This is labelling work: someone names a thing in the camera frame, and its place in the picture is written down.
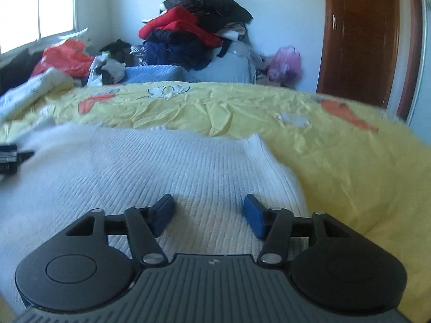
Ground black clothing by window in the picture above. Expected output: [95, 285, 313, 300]
[1, 49, 43, 96]

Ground black clothes on pile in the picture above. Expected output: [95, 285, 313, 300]
[163, 0, 253, 33]

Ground white crumpled plastic bag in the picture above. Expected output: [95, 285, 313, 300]
[87, 52, 126, 87]

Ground light blue folded blanket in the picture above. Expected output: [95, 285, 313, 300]
[122, 65, 189, 84]

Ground white knit sweater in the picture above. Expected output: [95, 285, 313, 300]
[1, 123, 308, 313]

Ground yellow floral bed quilt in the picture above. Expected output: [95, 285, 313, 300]
[1, 82, 430, 322]

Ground white patterned bed sheet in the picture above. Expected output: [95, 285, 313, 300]
[1, 68, 74, 123]

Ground red jacket on pile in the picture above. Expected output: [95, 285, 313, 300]
[138, 7, 222, 47]

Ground grey bedding bundle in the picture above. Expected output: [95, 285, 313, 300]
[184, 41, 265, 84]

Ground red plastic bag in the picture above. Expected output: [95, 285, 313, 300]
[32, 39, 94, 78]

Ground dark navy clothes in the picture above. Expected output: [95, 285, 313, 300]
[143, 29, 222, 71]

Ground bright window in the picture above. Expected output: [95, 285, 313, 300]
[1, 0, 76, 54]

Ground brown wooden door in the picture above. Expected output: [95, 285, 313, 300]
[316, 0, 424, 122]

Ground pink plastic bag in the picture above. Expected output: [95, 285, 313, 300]
[267, 45, 302, 84]

